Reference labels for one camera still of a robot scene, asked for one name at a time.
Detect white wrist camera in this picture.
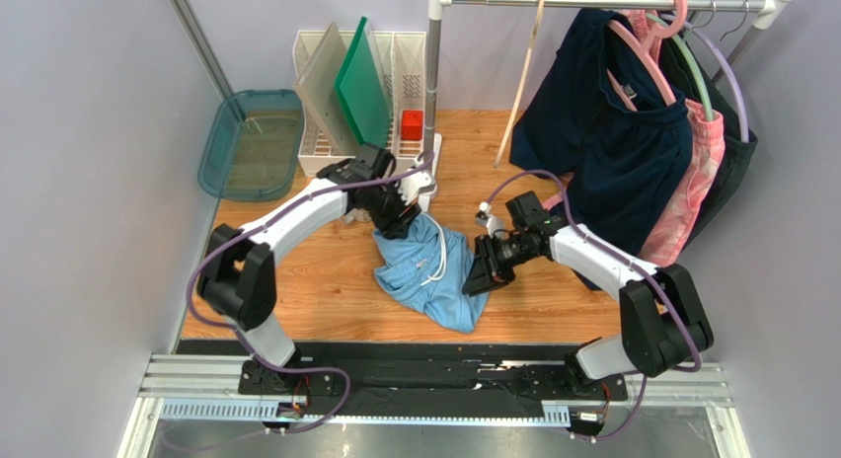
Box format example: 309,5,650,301
398,171,438,212
476,201,507,239

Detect green plastic hanger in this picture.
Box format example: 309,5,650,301
644,11,716,122

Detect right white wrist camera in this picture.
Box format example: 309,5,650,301
476,201,507,239

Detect green cutting board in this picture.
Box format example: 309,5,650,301
335,16,393,148

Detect pink plastic hanger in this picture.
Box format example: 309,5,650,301
607,0,688,106

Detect pink patterned shorts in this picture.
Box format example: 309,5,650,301
537,9,726,269

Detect navy blue shorts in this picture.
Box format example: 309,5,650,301
509,9,693,256

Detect silver clothes rack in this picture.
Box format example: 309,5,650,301
407,0,799,215

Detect grey metal wall pole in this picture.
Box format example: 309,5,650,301
169,0,234,100

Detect white dish rack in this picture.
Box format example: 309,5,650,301
293,22,442,177

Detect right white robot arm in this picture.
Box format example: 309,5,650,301
462,191,715,396

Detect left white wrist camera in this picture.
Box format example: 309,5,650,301
398,171,438,212

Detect teal plastic basket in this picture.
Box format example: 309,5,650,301
197,89,305,202

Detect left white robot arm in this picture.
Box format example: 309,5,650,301
187,144,435,382

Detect grey cutting board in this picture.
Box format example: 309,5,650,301
293,22,359,157

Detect light blue shorts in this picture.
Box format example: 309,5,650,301
373,213,490,334

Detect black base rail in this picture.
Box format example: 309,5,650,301
177,339,646,421

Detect lavender plastic hanger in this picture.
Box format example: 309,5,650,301
683,22,750,143

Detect black shorts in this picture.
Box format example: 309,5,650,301
659,39,759,245

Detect white floral mug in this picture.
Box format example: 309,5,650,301
341,208,372,224

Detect beige plastic hanger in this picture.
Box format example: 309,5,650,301
493,0,546,169

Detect red cube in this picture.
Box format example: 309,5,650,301
400,110,424,141

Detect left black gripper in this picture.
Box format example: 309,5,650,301
363,175,421,242

